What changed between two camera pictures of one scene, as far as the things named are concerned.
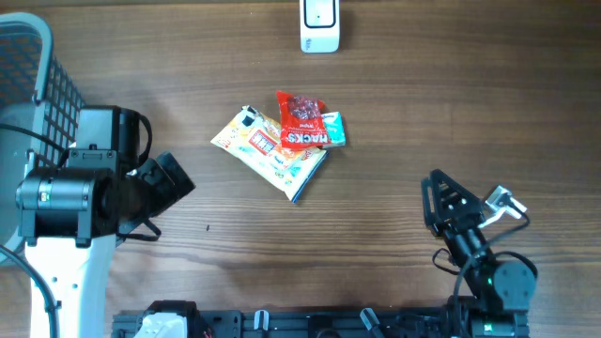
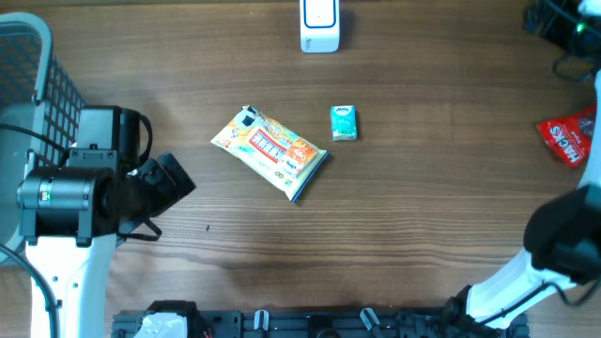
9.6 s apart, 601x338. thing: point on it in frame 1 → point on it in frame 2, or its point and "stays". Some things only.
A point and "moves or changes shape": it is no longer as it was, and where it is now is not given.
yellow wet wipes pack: [254, 141] stays
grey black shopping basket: [38, 113] stays
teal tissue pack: [334, 129] moves or changes shape
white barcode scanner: [319, 26] stays
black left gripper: [167, 192] stays
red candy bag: [302, 125] → [571, 138]
